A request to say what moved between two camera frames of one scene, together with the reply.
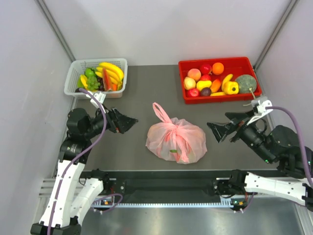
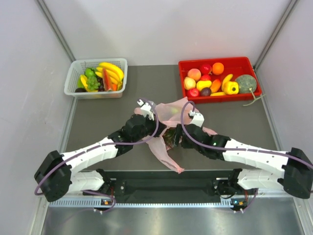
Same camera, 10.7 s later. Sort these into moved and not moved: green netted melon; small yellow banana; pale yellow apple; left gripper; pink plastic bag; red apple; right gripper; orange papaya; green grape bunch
Moved: pink plastic bag; left gripper; right gripper
Not moved: orange papaya; small yellow banana; pale yellow apple; green netted melon; red apple; green grape bunch
